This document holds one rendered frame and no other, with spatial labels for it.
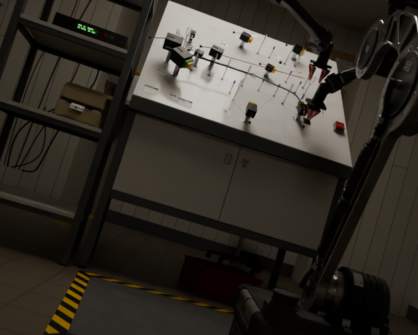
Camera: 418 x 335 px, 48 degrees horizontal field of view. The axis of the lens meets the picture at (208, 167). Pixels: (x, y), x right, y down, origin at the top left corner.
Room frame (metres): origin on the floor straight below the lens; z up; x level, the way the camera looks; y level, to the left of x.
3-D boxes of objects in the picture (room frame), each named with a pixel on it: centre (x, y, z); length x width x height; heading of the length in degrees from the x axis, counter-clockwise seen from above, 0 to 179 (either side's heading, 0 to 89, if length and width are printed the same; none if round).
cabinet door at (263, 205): (2.43, -0.40, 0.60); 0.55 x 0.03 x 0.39; 98
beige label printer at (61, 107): (2.40, 0.71, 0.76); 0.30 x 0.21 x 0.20; 12
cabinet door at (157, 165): (2.35, 0.15, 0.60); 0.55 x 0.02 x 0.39; 98
